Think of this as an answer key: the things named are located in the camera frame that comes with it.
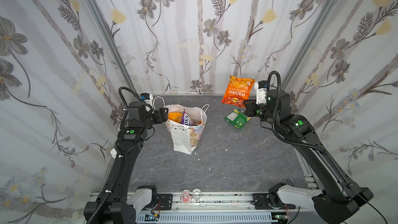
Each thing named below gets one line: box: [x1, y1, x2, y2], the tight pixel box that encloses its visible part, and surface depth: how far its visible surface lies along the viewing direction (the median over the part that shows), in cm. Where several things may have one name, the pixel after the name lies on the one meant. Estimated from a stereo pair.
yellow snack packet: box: [167, 112, 183, 124], surface depth 88 cm
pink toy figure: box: [181, 188, 192, 204], surface depth 75 cm
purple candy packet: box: [180, 108, 196, 126], surface depth 83 cm
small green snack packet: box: [224, 108, 252, 130], surface depth 103 cm
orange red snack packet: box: [220, 75, 255, 108], surface depth 72 cm
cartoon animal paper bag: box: [164, 103, 209, 156], surface depth 82 cm
